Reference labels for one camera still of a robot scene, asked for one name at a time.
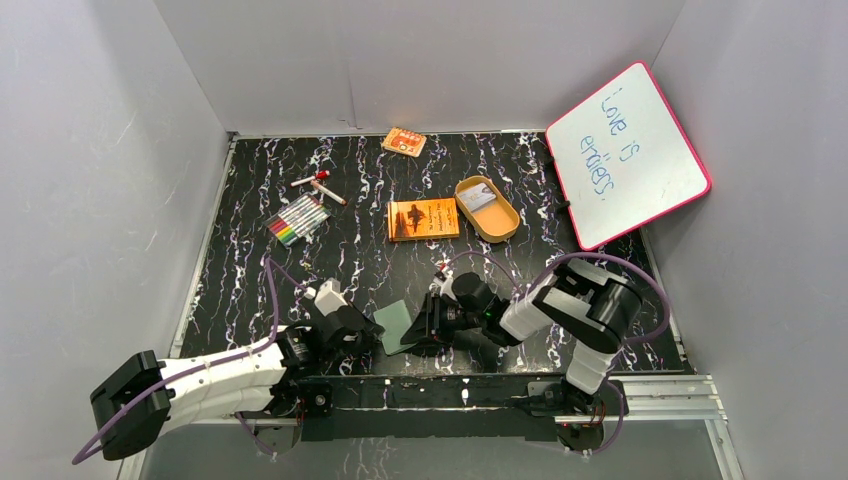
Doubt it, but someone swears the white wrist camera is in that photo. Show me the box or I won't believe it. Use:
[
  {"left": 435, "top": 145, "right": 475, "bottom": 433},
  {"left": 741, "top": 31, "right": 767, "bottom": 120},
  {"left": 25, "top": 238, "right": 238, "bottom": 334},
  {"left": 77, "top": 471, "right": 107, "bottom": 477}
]
[
  {"left": 305, "top": 278, "right": 348, "bottom": 316},
  {"left": 431, "top": 264, "right": 457, "bottom": 302}
]

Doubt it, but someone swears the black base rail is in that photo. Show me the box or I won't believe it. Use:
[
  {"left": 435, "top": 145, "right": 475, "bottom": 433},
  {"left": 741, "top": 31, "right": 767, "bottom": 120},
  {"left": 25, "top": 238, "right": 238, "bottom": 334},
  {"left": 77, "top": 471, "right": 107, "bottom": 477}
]
[{"left": 231, "top": 374, "right": 631, "bottom": 458}]

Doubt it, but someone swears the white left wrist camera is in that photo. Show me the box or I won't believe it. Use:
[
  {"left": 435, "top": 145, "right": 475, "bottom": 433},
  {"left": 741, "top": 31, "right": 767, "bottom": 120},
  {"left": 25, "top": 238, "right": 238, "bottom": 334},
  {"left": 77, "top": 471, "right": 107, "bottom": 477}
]
[{"left": 305, "top": 278, "right": 348, "bottom": 316}]

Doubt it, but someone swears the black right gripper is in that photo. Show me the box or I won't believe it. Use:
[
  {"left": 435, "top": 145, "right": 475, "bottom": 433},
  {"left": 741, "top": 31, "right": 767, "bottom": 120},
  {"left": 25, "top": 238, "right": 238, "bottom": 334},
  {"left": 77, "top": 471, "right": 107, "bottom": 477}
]
[{"left": 399, "top": 291, "right": 485, "bottom": 348}]

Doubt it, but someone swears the orange Huckleberry Finn book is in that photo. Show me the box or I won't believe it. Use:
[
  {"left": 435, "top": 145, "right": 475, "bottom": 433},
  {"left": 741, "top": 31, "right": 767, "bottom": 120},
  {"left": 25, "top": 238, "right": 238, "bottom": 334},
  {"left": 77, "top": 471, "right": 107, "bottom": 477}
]
[{"left": 387, "top": 198, "right": 460, "bottom": 242}]

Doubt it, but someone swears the small orange card box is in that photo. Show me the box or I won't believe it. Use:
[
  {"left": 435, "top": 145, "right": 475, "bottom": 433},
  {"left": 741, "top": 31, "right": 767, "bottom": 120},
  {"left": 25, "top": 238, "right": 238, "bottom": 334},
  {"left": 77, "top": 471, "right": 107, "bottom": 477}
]
[{"left": 381, "top": 127, "right": 427, "bottom": 158}]

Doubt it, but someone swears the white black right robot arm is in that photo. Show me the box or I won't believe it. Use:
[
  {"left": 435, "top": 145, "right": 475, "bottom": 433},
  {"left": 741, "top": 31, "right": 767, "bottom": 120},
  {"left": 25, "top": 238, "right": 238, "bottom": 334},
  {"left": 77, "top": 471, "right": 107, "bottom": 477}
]
[{"left": 400, "top": 258, "right": 642, "bottom": 414}]

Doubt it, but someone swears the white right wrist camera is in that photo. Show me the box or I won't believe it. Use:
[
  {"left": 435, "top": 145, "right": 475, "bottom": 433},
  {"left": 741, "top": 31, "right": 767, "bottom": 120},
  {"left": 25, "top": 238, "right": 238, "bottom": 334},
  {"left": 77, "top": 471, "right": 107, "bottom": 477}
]
[{"left": 431, "top": 264, "right": 457, "bottom": 302}]

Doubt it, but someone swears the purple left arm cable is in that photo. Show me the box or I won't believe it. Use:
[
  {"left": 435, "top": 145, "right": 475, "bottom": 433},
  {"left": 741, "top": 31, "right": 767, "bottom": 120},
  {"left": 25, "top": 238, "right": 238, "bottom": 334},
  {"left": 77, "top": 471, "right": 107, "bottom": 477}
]
[{"left": 71, "top": 256, "right": 319, "bottom": 466}]

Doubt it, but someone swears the white marker orange cap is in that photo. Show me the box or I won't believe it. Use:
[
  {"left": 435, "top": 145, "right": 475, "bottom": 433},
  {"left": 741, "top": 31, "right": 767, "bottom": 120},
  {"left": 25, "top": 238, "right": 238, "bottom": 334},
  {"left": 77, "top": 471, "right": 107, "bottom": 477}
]
[{"left": 310, "top": 180, "right": 347, "bottom": 205}]

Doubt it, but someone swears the mint green card holder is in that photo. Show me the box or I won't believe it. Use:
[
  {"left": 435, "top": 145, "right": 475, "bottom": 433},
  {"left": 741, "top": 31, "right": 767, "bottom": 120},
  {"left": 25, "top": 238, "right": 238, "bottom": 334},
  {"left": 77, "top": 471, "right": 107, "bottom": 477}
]
[{"left": 374, "top": 300, "right": 416, "bottom": 356}]

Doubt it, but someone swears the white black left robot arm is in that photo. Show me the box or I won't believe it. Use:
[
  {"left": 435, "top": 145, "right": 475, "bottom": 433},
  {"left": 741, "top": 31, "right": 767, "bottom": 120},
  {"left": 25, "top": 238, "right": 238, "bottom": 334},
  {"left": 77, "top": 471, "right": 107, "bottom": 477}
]
[{"left": 75, "top": 306, "right": 384, "bottom": 462}]

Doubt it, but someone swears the pink framed whiteboard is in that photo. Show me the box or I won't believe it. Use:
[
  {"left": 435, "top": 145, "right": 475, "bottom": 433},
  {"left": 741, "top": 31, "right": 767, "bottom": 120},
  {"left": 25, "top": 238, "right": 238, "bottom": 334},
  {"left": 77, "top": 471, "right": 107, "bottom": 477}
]
[{"left": 545, "top": 61, "right": 712, "bottom": 251}]

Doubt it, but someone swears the clear case of markers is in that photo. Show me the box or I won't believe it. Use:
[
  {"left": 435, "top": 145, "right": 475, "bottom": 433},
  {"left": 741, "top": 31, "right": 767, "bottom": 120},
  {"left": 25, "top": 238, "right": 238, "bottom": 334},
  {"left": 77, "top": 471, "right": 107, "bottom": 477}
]
[{"left": 264, "top": 194, "right": 330, "bottom": 247}]

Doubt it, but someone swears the tan oval tray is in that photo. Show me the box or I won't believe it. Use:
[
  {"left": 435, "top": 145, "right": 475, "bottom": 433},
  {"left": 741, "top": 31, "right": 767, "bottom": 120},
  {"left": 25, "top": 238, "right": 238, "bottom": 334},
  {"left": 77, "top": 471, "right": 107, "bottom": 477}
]
[{"left": 454, "top": 175, "right": 521, "bottom": 243}]

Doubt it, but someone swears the white card in tray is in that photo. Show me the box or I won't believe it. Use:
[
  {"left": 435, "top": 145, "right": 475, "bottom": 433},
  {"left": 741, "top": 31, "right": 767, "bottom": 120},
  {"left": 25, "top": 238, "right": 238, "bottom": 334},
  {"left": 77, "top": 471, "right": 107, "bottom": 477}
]
[{"left": 458, "top": 183, "right": 497, "bottom": 213}]

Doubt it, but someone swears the white marker red cap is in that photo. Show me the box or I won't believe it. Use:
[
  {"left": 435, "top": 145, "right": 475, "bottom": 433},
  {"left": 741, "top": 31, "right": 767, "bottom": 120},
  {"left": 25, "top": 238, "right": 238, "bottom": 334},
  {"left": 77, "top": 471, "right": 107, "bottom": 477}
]
[{"left": 290, "top": 170, "right": 330, "bottom": 188}]

